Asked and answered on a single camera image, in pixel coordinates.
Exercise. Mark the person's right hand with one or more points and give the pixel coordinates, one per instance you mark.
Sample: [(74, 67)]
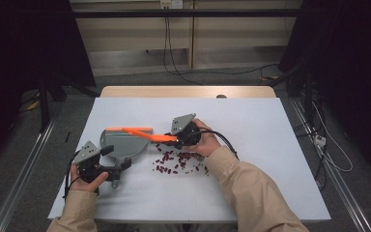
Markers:
[(207, 143)]

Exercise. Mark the white table board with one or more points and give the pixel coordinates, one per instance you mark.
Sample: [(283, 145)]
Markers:
[(238, 112)]

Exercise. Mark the black curtain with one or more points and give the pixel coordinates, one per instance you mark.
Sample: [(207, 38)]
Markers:
[(19, 48), (351, 64)]

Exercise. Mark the grey dustpan with orange edge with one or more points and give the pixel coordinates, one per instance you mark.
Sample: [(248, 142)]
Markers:
[(125, 146)]

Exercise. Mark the white power adapter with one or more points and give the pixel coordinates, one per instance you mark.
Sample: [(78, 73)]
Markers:
[(319, 140)]

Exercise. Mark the red beans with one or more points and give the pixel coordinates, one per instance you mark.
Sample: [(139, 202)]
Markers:
[(174, 161)]

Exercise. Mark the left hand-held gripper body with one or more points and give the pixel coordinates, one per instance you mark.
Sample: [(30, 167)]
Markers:
[(85, 154)]

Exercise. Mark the wooden table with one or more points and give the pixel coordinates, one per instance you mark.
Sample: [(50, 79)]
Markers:
[(174, 92)]

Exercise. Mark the dark table grommet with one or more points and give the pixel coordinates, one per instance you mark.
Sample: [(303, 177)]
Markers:
[(221, 96)]

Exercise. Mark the white wall socket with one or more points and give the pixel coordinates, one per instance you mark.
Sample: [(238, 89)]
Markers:
[(171, 4)]

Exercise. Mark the small black stick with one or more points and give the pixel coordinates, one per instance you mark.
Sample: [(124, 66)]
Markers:
[(67, 137)]

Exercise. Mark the orange brush with grey bristles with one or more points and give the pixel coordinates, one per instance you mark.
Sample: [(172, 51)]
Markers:
[(148, 135)]

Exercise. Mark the black metal stand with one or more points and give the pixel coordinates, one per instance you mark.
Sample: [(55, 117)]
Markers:
[(308, 96), (43, 103)]

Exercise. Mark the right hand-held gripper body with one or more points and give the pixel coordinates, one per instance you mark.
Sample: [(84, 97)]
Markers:
[(182, 124)]

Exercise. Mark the aluminium floor rail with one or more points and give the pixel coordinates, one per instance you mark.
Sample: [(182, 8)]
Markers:
[(22, 177), (338, 183)]

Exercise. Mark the black horizontal bar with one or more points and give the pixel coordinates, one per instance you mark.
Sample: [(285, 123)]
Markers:
[(186, 13)]

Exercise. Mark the person's left hand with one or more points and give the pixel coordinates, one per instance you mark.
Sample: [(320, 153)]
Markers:
[(88, 185)]

